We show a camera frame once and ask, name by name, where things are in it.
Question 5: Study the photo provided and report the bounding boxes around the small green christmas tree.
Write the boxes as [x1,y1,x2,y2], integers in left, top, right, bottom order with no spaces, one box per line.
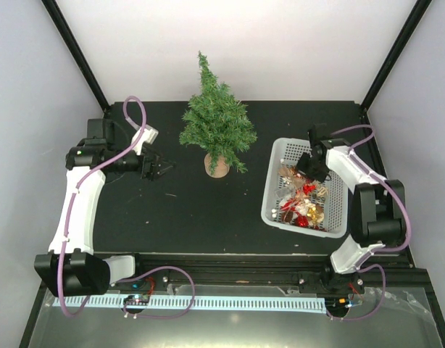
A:
[179,52,257,175]

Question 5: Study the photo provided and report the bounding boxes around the left circuit board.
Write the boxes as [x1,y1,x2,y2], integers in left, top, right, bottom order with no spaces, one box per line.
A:
[123,294,149,306]

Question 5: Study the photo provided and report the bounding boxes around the left black frame post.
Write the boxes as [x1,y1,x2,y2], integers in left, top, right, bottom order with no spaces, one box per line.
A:
[41,0,110,112]

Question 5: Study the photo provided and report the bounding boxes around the right black frame post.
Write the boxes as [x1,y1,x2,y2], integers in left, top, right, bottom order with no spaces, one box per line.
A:
[360,0,432,112]

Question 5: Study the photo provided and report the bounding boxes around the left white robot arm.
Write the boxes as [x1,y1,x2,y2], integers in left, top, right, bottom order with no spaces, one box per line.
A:
[34,119,175,297]

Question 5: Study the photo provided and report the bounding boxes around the black frame post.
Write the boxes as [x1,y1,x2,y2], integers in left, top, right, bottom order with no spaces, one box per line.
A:
[41,0,110,112]
[360,0,432,112]

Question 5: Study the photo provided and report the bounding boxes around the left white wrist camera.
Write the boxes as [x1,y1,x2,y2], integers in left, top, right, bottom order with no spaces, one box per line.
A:
[131,125,159,155]

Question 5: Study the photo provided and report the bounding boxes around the white plastic basket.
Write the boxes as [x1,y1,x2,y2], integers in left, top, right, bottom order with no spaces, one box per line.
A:
[261,138,348,239]

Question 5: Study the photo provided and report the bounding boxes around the pile of christmas ornaments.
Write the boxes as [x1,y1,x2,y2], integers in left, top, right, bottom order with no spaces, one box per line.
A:
[271,165,329,231]

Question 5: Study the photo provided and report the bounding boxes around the white slotted cable duct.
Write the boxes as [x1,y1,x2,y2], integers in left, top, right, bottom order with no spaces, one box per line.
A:
[65,294,326,314]

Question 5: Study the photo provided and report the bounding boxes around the circuit board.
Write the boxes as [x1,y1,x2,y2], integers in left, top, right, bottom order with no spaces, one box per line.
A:
[123,294,149,306]
[325,297,354,308]

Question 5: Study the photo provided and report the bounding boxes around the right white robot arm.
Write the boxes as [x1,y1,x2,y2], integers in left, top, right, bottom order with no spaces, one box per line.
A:
[296,125,412,292]

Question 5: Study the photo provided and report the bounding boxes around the black aluminium rail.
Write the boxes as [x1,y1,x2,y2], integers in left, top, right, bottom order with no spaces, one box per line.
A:
[50,253,426,291]

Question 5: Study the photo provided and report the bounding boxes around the right circuit board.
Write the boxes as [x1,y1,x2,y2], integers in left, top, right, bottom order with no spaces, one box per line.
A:
[325,297,354,308]

